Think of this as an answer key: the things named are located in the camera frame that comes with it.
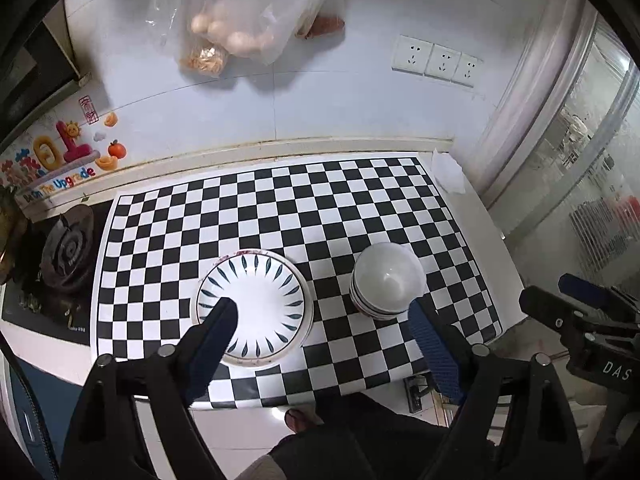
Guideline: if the white plate blue leaf rim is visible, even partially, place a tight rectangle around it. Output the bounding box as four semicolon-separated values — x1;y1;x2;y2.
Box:
191;249;314;370

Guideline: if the plain white bowl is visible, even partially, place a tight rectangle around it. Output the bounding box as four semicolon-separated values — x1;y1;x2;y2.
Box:
349;243;427;321

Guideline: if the black white checkered mat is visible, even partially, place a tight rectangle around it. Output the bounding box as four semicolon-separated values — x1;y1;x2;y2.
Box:
90;155;502;408

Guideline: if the person's foot in sandal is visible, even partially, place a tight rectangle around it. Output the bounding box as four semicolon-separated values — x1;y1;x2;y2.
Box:
284;408;323;434

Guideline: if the frosted glass sliding door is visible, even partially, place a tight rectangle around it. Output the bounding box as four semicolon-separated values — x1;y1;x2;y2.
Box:
483;9;639;296

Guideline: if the black gas stove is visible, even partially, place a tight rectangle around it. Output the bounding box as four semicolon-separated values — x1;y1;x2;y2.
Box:
1;202;112;346

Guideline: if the blue cabinet door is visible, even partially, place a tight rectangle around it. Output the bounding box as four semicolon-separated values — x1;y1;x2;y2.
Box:
9;359;81;479

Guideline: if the stainless steel pot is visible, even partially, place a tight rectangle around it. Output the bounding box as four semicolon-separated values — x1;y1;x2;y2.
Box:
0;185;28;284

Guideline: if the plastic bag with eggs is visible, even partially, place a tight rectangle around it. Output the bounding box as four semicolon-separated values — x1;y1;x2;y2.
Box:
145;0;345;78

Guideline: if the black cable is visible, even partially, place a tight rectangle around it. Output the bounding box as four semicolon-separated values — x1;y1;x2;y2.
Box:
0;331;54;480

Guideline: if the colourful wall sticker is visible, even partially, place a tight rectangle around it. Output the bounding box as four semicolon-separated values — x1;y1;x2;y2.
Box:
1;91;130;207

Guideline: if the white wall socket strip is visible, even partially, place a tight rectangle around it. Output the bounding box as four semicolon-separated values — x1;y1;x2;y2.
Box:
390;35;484;88

